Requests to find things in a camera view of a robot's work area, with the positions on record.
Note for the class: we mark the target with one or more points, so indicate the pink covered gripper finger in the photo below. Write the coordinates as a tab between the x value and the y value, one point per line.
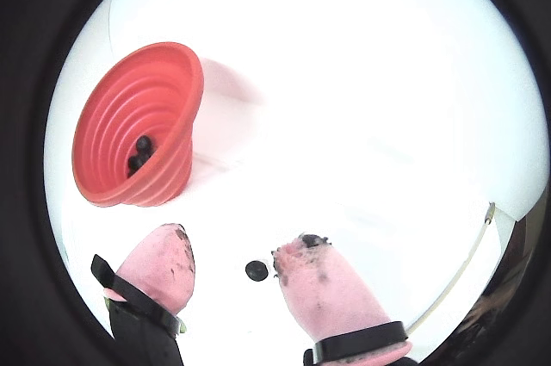
159	271
327	288

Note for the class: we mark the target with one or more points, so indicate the red collapsible silicone cup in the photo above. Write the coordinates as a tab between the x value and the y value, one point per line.
112	125

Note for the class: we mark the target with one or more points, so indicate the thin wooden stick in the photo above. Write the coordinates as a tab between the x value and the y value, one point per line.
490	215

